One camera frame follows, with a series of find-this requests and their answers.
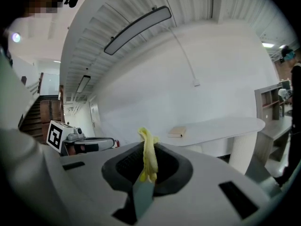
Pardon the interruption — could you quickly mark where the white door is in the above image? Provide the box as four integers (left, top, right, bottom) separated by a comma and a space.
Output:
88, 95, 102, 137

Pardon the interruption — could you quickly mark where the brown wooden staircase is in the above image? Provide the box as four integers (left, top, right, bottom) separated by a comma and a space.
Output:
18, 72, 64, 144

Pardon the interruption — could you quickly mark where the white wall cable conduit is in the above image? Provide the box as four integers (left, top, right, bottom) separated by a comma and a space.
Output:
164, 24, 198, 81

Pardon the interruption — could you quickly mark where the grey wooden shelf unit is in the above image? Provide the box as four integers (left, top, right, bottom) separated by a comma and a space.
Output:
253, 83, 294, 162

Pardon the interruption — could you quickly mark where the small rectangular ceiling light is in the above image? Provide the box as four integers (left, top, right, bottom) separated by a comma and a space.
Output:
75, 75, 91, 94

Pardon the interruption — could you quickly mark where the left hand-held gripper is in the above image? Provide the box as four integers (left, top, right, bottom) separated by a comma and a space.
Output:
46, 120, 116, 156

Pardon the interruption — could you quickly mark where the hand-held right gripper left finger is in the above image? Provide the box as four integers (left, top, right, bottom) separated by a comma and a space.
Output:
59, 141, 144, 226

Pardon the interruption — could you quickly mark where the tan cutting board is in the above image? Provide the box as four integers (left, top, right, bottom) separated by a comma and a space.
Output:
167, 126, 187, 138

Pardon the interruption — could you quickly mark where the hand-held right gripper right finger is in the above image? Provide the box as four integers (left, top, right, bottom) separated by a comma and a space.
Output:
141, 142, 271, 226

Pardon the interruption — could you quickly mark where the yellow-green cloth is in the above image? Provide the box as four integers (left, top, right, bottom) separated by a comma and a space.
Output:
137, 127, 162, 184

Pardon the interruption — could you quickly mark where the long oval ceiling light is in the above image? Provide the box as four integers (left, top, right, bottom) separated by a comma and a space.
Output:
103, 5, 173, 56

